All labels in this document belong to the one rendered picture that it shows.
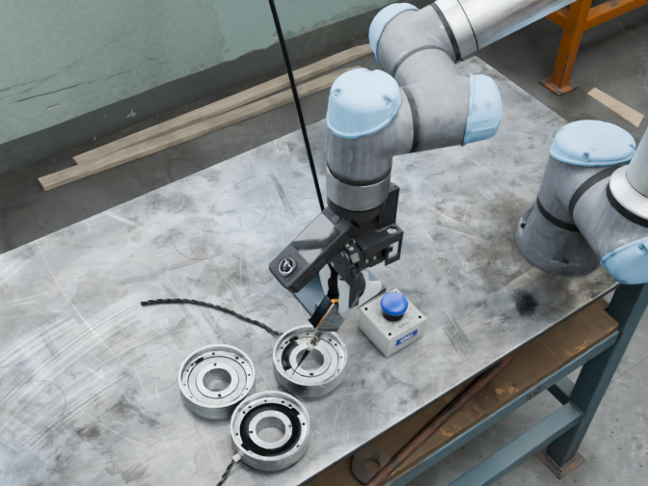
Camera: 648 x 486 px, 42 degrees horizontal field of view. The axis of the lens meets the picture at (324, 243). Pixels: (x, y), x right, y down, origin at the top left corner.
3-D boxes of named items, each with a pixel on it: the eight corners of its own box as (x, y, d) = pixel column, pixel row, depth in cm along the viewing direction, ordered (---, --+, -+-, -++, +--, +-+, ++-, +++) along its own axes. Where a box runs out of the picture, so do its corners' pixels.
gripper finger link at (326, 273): (364, 291, 118) (371, 250, 111) (327, 309, 116) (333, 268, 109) (351, 276, 120) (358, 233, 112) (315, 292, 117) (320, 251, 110)
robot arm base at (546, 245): (559, 199, 149) (573, 155, 142) (626, 251, 141) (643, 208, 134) (496, 232, 143) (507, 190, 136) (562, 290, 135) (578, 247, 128)
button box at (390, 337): (387, 359, 125) (390, 338, 121) (357, 327, 129) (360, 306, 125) (429, 334, 128) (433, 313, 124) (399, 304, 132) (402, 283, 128)
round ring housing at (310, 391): (360, 379, 122) (362, 362, 119) (300, 415, 118) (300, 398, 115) (318, 331, 128) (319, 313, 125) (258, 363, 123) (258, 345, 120)
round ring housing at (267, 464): (277, 393, 120) (276, 377, 117) (325, 445, 115) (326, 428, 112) (216, 436, 115) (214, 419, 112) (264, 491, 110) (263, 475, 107)
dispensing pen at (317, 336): (277, 365, 118) (338, 272, 112) (298, 365, 121) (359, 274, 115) (284, 377, 117) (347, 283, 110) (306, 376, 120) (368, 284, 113)
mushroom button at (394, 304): (389, 337, 124) (392, 314, 121) (372, 318, 127) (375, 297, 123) (410, 324, 126) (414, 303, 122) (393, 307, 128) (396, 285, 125)
